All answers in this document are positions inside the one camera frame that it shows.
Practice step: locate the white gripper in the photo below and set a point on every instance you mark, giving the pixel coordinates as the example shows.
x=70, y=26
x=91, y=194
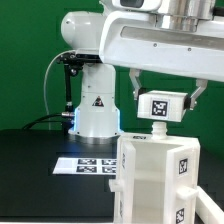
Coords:
x=177, y=37

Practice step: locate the white cabinet block part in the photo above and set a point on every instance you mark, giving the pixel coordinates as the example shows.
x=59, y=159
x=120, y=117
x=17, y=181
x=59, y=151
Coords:
x=162, y=105

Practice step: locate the white cabinet box body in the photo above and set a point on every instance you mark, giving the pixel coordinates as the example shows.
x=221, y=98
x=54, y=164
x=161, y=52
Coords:
x=140, y=174

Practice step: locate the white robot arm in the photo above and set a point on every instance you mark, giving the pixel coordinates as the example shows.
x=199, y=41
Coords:
x=97, y=119

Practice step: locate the white bar at right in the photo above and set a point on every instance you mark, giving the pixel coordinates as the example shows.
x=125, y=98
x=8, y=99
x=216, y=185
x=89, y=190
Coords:
x=208, y=211

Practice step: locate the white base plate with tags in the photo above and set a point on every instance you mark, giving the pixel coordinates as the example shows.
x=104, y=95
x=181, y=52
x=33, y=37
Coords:
x=85, y=166

